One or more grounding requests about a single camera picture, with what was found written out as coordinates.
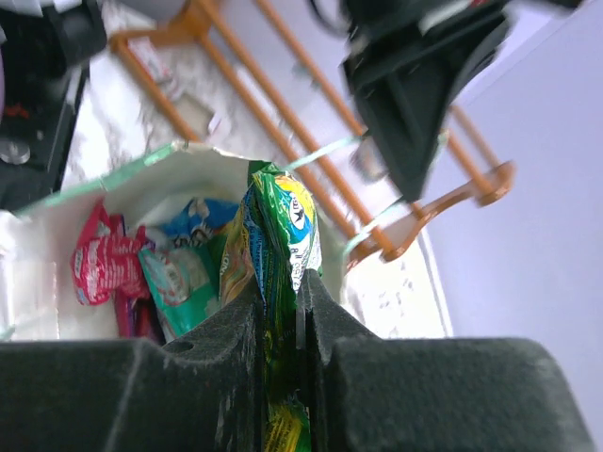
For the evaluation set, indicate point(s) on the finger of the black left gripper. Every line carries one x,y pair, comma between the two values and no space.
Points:
403,112
461,46

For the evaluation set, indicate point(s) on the pink snack packet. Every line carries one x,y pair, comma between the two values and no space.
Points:
105,260

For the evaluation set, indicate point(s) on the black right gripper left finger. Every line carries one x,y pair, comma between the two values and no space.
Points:
201,392

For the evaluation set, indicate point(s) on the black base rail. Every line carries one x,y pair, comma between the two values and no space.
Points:
37,129

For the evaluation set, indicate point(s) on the green paper gift bag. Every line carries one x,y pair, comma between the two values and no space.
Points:
176,194

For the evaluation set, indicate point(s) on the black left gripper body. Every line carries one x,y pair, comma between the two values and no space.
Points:
388,36

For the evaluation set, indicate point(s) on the purple snack packet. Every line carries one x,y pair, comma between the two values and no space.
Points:
134,308

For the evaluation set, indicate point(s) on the teal snack packet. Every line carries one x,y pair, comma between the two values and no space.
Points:
184,284

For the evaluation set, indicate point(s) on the orange wooden rack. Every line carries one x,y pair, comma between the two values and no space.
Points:
192,24

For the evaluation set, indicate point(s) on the green snack packet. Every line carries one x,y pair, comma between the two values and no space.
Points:
272,240

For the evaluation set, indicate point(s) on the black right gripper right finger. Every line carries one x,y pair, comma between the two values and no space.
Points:
460,394

